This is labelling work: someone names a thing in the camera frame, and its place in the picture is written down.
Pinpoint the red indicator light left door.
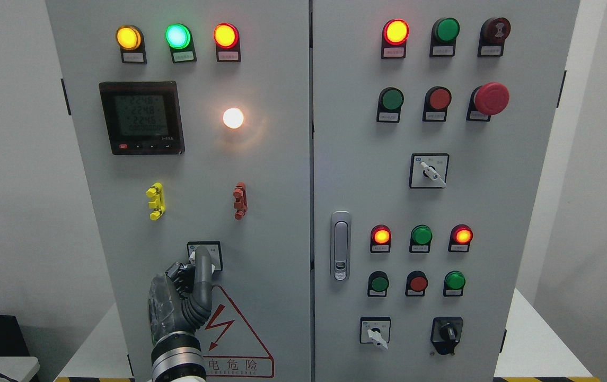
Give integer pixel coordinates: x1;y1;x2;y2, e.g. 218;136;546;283
213;22;242;62

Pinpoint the red terminal clip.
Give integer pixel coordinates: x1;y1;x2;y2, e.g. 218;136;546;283
233;182;248;220

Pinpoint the red lit indicator lower left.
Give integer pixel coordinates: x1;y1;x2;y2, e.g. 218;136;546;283
370;224;391;253

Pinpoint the red electrical warning sticker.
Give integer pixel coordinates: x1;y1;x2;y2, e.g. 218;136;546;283
196;285;275;379

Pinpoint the black digital power meter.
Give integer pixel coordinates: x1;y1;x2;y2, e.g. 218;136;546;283
99;81;184;155

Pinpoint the red lit indicator top right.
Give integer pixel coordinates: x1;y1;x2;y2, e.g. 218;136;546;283
381;19;410;59

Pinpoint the green push button lower left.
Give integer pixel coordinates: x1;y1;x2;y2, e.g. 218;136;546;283
367;271;390;297

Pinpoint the red push button second row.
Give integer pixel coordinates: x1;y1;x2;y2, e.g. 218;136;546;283
422;85;452;123

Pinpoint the yellow indicator light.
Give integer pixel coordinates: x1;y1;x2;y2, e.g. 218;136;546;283
115;25;147;64

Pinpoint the green push button top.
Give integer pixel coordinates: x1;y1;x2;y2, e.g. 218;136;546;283
429;17;460;57

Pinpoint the grey robotic humanoid hand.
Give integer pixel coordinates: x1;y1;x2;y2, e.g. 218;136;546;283
148;246;213;345

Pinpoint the red lit indicator lower right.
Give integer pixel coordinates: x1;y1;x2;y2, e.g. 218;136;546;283
448;223;473;253

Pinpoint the clear small light bulb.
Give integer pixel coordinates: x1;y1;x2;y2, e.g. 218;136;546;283
222;107;245;129

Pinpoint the left grey cabinet door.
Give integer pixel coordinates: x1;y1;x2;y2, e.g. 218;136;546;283
47;1;311;381

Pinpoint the dark red buzzer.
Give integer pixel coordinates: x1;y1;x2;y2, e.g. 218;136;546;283
477;17;511;57

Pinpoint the green indicator lower middle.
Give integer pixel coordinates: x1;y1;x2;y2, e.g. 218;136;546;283
409;224;433;253

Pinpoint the green indicator lower right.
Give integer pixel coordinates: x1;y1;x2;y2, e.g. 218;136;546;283
442;271;466;297

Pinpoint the white rotary switch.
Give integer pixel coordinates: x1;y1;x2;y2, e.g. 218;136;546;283
359;316;391;350
408;154;450;189

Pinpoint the yellow terminal clip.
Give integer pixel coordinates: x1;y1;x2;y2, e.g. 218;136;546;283
146;182;166;221

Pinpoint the black selector knob switch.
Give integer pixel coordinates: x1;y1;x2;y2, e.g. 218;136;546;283
430;317;463;355

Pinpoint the white rotary switch bottom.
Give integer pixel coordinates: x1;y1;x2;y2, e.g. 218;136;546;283
359;316;391;350

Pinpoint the silver door lock handle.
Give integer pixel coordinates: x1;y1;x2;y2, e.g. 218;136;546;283
330;211;351;281

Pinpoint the red push button lower middle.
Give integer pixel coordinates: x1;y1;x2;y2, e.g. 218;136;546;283
404;271;429;297

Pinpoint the red lit indicator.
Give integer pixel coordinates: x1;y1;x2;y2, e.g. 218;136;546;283
448;223;473;253
370;224;391;253
381;19;410;59

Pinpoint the green push button second row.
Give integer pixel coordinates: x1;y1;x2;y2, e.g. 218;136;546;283
376;87;404;123

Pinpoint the white rotary switch upper right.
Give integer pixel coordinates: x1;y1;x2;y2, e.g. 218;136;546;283
408;154;450;189

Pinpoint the red emergency stop button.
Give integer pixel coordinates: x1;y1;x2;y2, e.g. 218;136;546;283
466;82;510;123

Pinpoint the right grey cabinet door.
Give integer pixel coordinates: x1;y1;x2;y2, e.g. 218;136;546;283
312;1;579;381

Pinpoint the green push button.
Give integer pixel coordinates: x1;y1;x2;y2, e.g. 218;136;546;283
429;17;460;57
367;271;390;297

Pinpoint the grey cabinet door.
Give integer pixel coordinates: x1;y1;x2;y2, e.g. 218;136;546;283
47;1;311;381
312;1;579;381

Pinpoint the white box bottom left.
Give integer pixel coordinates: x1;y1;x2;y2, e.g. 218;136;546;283
0;357;40;381

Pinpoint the green lit indicator light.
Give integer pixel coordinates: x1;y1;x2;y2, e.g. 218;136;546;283
165;23;197;63

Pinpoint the white rotary switch door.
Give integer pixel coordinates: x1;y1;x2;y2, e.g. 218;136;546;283
187;241;223;273

